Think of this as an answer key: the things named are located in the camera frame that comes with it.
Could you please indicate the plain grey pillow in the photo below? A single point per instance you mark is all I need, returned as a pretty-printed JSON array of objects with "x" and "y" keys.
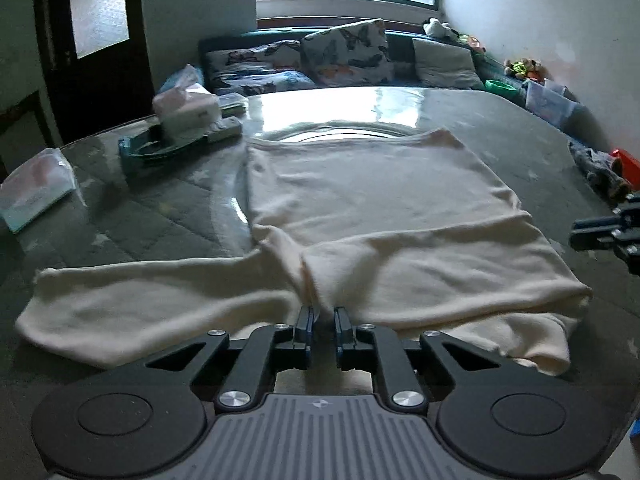
[{"x": 445, "y": 62}]

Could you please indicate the green flat packet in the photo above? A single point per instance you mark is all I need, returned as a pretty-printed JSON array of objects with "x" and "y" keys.
[{"x": 232, "y": 102}]

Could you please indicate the blue tissue pack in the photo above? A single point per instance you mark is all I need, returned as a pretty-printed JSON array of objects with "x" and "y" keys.
[{"x": 184, "y": 77}]

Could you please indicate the teal plastic tray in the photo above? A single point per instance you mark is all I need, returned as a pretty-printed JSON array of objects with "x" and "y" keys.
[{"x": 145, "y": 150}]

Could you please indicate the dark blue sofa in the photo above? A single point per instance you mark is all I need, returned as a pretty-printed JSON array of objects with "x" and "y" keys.
[{"x": 402, "y": 55}]

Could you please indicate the small plush toys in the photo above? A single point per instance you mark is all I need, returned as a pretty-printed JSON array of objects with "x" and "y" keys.
[{"x": 522, "y": 67}]

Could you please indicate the remote control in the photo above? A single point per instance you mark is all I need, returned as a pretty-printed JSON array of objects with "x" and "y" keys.
[{"x": 225, "y": 128}]

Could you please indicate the red object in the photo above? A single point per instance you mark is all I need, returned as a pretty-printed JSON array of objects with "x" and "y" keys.
[{"x": 627, "y": 170}]

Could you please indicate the green bowl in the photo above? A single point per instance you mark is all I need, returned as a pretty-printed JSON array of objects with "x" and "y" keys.
[{"x": 500, "y": 86}]

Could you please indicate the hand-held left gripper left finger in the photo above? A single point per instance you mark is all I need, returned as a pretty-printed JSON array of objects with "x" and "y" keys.
[{"x": 305, "y": 332}]

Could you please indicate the colourful toy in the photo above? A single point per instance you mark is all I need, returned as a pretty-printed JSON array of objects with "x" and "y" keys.
[{"x": 471, "y": 42}]

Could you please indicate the square butterfly print pillow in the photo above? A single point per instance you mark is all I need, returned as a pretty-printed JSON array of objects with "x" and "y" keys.
[{"x": 350, "y": 52}]

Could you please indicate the white tissue box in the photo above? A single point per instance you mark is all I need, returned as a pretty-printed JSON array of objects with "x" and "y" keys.
[
  {"x": 180, "y": 97},
  {"x": 195, "y": 122}
]

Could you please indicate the dark door with frosted glass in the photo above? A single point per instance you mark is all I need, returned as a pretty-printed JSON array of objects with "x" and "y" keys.
[{"x": 110, "y": 85}]

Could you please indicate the grey knit cloth orange trim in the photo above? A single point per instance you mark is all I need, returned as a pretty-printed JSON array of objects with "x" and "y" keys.
[{"x": 595, "y": 170}]

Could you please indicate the cream sweater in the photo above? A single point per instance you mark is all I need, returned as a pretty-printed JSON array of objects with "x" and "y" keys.
[{"x": 375, "y": 200}]

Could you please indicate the flat butterfly print pillow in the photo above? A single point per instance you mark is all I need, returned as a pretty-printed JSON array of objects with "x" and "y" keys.
[{"x": 260, "y": 72}]

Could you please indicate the teal soft tissue pack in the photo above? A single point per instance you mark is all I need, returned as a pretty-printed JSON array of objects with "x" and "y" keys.
[{"x": 35, "y": 190}]

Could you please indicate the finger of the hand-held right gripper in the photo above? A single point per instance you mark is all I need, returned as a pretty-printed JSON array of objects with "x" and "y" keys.
[{"x": 595, "y": 234}]

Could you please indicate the clear plastic storage box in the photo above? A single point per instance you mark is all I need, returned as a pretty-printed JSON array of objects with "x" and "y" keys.
[{"x": 550, "y": 105}]

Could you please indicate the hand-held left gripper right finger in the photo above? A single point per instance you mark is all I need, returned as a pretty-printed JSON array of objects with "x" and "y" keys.
[{"x": 344, "y": 332}]

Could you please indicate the panda plush toy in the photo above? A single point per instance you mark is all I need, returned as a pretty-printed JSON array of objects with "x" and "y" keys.
[{"x": 437, "y": 29}]

